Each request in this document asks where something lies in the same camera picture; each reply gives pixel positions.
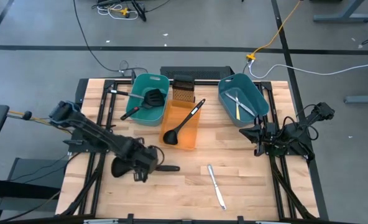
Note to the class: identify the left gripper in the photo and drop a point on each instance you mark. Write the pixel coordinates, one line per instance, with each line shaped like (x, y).
(143, 158)

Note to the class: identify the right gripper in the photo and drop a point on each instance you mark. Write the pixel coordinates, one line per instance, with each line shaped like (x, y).
(268, 135)

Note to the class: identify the silver table knife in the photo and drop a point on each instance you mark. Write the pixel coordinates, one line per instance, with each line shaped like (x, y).
(216, 186)
(247, 109)

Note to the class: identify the plain black ladle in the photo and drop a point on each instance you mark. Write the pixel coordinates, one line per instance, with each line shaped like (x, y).
(118, 168)

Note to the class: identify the black ladle with white label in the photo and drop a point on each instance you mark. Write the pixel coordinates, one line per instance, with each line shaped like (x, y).
(170, 137)

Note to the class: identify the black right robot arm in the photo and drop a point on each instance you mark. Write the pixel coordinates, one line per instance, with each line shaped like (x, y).
(296, 133)

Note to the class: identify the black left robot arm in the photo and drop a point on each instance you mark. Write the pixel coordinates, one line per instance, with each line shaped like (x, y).
(94, 137)

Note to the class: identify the dark blue-teal plastic bin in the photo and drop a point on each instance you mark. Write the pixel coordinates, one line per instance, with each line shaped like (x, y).
(255, 99)

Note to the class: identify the orange translucent plastic bin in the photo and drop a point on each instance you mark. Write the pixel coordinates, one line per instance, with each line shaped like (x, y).
(187, 137)

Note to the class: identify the black table clamp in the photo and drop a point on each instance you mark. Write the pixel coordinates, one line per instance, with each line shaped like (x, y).
(130, 219)
(240, 219)

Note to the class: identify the teal green plastic bin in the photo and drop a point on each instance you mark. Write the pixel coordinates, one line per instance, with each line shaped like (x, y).
(149, 81)

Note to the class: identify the grey desk foot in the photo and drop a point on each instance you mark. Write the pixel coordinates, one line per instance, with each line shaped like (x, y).
(364, 99)

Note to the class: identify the grey desk leg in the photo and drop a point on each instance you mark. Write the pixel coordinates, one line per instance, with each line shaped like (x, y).
(342, 18)

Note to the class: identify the black aluminium table frame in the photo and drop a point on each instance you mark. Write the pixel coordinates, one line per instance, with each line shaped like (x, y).
(122, 81)

